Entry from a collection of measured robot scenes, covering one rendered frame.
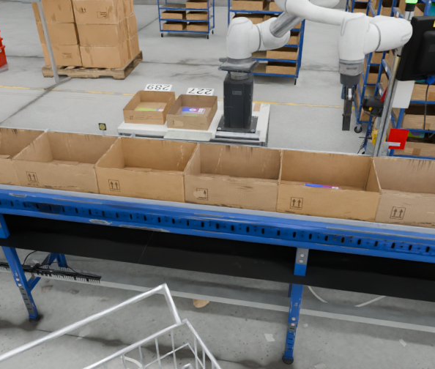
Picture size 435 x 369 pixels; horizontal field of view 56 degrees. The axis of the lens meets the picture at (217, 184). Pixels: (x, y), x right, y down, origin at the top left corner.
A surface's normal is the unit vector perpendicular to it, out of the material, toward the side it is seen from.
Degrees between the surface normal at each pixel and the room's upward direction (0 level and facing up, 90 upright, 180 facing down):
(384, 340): 0
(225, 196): 91
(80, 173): 90
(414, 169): 90
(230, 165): 89
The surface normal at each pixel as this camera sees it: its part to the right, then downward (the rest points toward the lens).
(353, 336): -0.01, -0.84
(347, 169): -0.19, 0.52
